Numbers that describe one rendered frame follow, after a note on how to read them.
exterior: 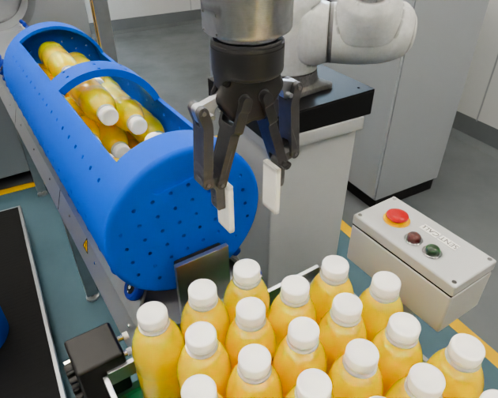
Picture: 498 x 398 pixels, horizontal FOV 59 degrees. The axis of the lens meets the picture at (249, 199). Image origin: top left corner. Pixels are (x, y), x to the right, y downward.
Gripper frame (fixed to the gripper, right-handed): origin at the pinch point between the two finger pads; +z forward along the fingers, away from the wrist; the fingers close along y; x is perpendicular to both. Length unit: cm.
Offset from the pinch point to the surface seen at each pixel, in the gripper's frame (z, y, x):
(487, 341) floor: 124, -120, -4
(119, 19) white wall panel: 106, -157, -531
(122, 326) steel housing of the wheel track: 37.3, 15.4, -21.8
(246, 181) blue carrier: 9.3, -9.5, -15.4
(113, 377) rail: 26.2, 21.2, -4.2
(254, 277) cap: 12.6, 0.3, 1.6
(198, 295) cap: 12.2, 8.5, 0.5
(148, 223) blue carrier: 10.5, 8.7, -15.4
